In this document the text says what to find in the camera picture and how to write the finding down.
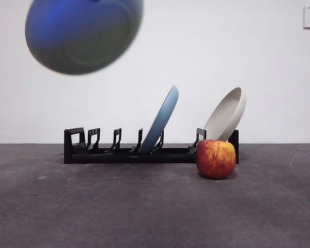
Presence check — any blue plate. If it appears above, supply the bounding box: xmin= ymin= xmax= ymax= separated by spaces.
xmin=138 ymin=84 xmax=179 ymax=153

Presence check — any black plate rack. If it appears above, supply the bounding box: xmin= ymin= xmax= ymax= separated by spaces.
xmin=63 ymin=127 xmax=239 ymax=165

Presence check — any green plate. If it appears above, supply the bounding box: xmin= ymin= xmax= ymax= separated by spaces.
xmin=25 ymin=0 xmax=145 ymax=75

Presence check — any red yellow apple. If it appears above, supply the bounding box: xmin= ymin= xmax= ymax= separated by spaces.
xmin=195 ymin=138 xmax=237 ymax=180

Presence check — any beige plate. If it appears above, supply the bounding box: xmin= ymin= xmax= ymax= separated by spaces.
xmin=203 ymin=87 xmax=247 ymax=142

